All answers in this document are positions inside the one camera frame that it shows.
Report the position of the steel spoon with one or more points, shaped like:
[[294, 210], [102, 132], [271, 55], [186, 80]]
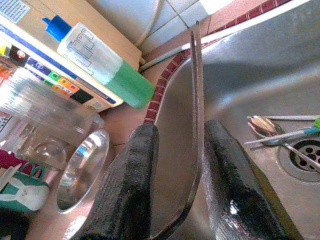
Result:
[[265, 127]]

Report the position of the steel sink drain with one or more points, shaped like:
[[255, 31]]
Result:
[[295, 170]]

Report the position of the green white rabbit mug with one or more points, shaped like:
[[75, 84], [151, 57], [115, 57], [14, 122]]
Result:
[[27, 195]]

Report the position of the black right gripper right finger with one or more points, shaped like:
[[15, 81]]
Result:
[[232, 190]]

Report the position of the thin steel utensil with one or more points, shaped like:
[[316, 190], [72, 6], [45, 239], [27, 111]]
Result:
[[287, 117]]

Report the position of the white pipe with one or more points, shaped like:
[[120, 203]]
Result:
[[160, 59]]

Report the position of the beige water purifier appliance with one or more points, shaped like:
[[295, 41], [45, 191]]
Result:
[[105, 35]]

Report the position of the white utensil with green grip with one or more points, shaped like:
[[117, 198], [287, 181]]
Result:
[[287, 136]]

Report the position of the steel sink basin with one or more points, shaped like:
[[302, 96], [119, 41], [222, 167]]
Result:
[[250, 75]]

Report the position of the clear glass jar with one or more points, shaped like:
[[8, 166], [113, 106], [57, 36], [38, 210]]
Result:
[[50, 130]]

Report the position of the black round appliance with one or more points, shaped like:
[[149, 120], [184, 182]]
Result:
[[11, 227]]

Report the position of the green soap bottle blue cap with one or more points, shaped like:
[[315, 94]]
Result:
[[125, 82]]

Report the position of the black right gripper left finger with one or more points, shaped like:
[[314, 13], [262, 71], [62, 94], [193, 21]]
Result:
[[120, 195]]

